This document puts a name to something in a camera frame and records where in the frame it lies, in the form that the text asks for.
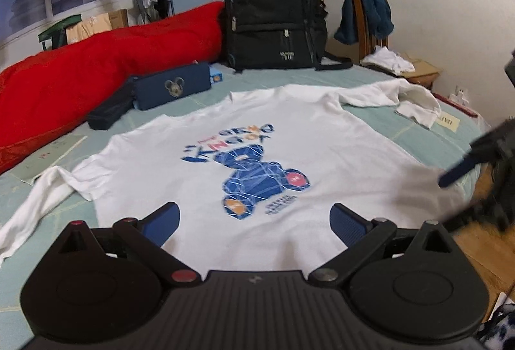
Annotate flat cardboard box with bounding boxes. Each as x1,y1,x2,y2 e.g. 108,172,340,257
398,58,441,89

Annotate cardboard boxes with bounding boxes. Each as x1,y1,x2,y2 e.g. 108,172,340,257
64,10,129,43

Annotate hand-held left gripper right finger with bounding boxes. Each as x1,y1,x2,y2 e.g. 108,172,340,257
308,203,455,288

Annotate wooden chair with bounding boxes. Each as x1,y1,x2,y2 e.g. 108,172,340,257
348,0,391,57

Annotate teal garment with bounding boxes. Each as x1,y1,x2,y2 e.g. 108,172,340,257
334,0,395,45

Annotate dark zip pouch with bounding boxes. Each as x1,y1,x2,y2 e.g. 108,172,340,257
86,78,139,131

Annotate black backpack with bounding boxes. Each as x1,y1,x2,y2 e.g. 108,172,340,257
222,0,352,74

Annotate navy pouch with mouse print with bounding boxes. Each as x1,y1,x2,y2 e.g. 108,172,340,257
132,62,212,111

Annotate pile of white clothes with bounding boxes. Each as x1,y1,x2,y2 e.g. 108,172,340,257
360,46,416,76

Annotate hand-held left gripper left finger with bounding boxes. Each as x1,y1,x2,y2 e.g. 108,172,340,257
56,202,202,286

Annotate red quilt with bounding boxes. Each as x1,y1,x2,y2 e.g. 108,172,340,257
0,1,226,175

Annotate white printed sweatshirt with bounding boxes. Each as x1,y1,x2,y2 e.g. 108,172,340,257
0,77,471,278

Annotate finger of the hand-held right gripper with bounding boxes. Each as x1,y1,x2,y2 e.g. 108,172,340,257
438,128,511,189
440,200,511,232

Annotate green stool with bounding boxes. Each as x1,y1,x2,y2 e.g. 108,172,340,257
38,14,83,51

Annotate pale green booklet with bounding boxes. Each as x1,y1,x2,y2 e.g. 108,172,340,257
18,135,88,185

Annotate blue patterned cloth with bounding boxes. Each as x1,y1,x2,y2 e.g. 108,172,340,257
477,304,515,350

